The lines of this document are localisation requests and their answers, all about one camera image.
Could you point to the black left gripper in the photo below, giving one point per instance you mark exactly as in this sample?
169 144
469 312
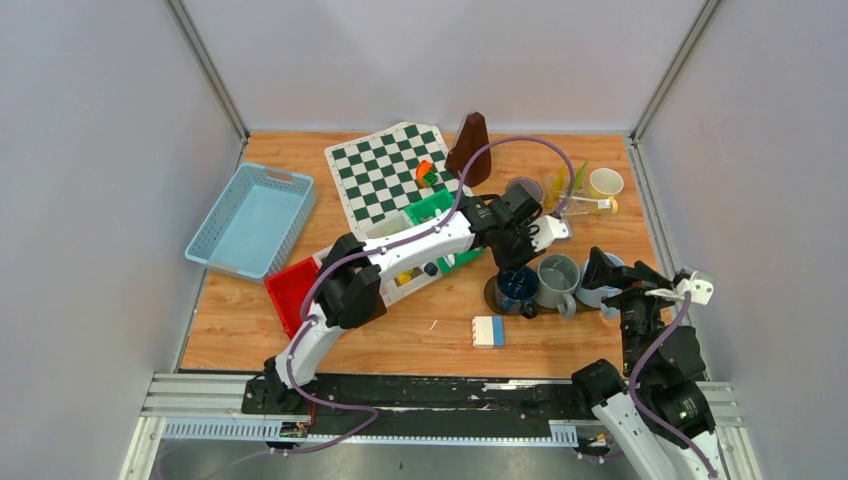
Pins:
526 257

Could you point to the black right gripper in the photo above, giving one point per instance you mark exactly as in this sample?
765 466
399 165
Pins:
636 278

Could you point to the light blue mug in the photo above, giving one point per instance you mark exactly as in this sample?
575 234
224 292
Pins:
593 298

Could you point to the grey mug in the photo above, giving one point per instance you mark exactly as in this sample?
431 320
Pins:
558 276

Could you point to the purple mug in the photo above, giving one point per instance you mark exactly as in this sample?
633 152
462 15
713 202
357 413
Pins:
531 186

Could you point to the yellow toothpaste tube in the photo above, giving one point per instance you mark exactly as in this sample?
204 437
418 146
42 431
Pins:
554 186

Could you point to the dark blue mug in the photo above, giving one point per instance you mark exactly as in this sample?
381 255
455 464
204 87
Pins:
515 291

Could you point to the white toothbrush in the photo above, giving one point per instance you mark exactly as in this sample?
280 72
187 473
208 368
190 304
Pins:
584 205

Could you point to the white toothpaste tube black cap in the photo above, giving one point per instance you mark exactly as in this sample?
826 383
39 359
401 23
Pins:
431 269

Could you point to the cream mug yellow handle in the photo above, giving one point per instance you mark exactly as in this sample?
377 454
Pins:
604 185

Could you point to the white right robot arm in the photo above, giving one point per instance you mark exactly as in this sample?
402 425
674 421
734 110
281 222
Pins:
653 406

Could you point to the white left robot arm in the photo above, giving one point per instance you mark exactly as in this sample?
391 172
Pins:
346 293

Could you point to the dark wooden oval tray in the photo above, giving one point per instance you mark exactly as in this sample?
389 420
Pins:
489 295

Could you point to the green plastic bin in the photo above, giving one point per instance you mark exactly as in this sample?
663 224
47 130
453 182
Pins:
427 209

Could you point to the green toy block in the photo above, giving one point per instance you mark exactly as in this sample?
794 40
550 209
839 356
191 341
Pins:
430 179

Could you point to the brown wooden metronome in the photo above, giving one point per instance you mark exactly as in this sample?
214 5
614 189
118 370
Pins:
472 136

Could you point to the orange toy block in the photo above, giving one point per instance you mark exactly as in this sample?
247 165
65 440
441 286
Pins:
423 168

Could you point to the white blue toy brick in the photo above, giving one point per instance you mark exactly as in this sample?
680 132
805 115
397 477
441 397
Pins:
488 332

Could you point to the white bin with toothpastes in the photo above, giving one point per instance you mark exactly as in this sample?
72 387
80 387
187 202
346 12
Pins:
408 281

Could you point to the green white chessboard mat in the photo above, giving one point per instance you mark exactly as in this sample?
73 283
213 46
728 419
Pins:
375 174

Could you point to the red plastic bin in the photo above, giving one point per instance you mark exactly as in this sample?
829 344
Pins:
287 290

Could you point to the light blue perforated basket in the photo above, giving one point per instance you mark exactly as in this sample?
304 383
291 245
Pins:
255 223

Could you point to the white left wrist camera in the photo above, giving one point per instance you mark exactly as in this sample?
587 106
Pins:
548 229

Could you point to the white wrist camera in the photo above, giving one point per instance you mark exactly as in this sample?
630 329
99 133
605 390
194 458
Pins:
700 285
548 229

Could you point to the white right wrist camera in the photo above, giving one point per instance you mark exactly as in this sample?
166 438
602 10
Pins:
700 285

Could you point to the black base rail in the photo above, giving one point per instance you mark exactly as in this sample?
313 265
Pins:
425 406

